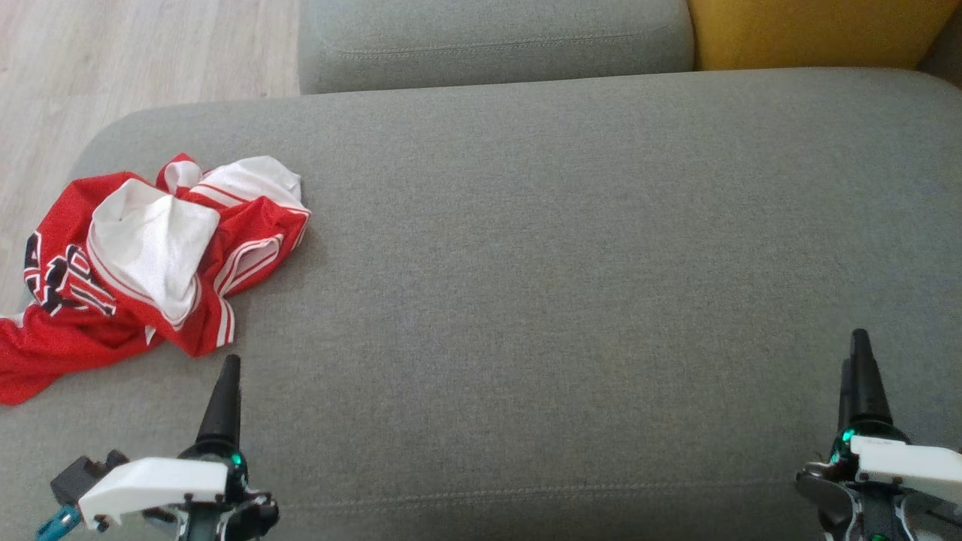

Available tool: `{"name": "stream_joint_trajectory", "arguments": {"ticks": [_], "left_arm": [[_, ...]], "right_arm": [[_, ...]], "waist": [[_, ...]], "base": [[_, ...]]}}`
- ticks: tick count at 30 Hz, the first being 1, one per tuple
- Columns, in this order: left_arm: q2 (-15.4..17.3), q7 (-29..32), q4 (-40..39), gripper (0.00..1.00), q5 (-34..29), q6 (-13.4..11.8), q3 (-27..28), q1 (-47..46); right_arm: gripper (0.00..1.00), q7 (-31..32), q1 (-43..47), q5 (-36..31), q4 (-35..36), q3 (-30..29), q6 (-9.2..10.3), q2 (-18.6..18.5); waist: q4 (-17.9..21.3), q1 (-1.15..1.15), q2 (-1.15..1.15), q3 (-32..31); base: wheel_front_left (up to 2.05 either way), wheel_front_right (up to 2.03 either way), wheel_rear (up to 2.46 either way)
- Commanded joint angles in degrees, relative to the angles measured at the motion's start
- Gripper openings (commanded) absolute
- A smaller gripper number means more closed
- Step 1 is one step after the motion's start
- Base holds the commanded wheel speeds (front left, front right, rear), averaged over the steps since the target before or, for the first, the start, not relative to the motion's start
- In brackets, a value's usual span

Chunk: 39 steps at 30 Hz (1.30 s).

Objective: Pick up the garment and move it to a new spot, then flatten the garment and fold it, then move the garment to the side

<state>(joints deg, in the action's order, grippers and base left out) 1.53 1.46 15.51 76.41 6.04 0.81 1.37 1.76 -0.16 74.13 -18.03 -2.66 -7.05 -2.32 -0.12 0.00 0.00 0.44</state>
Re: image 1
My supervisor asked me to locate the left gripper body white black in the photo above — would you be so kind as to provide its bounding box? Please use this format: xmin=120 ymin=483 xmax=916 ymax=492
xmin=77 ymin=442 xmax=280 ymax=541

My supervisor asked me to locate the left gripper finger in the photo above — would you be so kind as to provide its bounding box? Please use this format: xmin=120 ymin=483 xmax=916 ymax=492
xmin=195 ymin=354 xmax=243 ymax=450

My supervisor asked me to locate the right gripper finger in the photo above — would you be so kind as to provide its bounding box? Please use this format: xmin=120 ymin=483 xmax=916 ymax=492
xmin=837 ymin=358 xmax=852 ymax=434
xmin=849 ymin=328 xmax=895 ymax=433

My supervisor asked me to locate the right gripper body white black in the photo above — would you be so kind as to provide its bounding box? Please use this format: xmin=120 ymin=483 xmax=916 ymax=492
xmin=830 ymin=424 xmax=962 ymax=541

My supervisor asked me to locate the red jersey with black print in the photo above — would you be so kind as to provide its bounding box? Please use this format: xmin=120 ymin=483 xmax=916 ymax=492
xmin=0 ymin=171 xmax=226 ymax=407

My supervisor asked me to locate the grey sofa seat cushion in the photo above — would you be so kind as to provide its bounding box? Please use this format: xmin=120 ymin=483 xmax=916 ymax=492
xmin=0 ymin=68 xmax=962 ymax=541

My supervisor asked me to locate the dark grey sofa cushion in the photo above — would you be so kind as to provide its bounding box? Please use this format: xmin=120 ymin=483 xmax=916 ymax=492
xmin=918 ymin=11 xmax=962 ymax=89

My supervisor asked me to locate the yellow sofa cushion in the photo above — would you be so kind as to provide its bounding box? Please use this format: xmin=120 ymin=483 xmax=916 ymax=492
xmin=687 ymin=0 xmax=962 ymax=72

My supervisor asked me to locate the grey sofa back cushion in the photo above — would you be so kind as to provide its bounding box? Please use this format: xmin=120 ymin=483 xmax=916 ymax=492
xmin=298 ymin=0 xmax=695 ymax=95

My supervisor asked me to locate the left cable with teal plug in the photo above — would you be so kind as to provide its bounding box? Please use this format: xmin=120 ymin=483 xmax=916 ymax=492
xmin=35 ymin=505 xmax=82 ymax=541

